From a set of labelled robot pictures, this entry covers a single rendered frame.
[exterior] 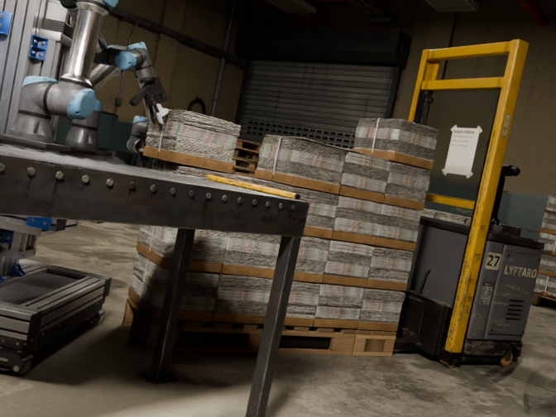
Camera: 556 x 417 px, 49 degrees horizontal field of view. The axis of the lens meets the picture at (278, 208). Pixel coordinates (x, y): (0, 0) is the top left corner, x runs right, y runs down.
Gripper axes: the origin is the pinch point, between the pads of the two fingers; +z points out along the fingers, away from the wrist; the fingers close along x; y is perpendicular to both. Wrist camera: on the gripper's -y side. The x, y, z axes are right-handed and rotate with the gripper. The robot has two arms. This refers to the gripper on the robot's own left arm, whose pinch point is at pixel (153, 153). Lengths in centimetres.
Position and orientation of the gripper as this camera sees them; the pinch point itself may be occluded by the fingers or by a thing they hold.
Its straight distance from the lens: 309.2
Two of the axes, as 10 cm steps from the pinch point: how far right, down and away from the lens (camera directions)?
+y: 2.0, -9.8, -0.5
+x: 8.4, 1.4, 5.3
